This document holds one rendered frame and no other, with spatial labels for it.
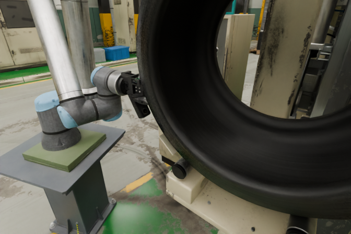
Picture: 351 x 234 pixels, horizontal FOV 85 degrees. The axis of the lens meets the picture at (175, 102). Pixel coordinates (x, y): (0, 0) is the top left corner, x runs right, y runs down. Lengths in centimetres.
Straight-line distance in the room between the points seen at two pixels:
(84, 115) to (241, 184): 59
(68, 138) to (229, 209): 86
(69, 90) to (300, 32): 77
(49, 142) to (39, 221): 75
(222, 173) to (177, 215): 114
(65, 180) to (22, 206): 92
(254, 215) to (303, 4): 58
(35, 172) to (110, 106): 52
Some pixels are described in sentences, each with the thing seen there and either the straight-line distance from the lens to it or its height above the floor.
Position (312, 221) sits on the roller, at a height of 92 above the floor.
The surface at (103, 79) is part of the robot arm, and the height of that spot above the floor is 106.
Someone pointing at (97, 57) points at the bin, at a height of 13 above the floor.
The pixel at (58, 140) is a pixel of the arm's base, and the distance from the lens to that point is 116.
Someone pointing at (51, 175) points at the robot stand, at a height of 60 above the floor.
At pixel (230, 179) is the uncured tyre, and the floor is 98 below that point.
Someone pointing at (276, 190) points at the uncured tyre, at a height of 100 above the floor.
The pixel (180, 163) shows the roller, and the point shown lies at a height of 92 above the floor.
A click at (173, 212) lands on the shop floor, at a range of 157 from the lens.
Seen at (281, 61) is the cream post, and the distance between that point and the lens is 70.
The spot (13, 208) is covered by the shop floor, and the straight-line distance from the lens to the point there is 197.
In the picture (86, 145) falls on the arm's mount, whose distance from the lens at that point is 116.
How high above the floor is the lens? 129
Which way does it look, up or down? 25 degrees down
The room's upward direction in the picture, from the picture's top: straight up
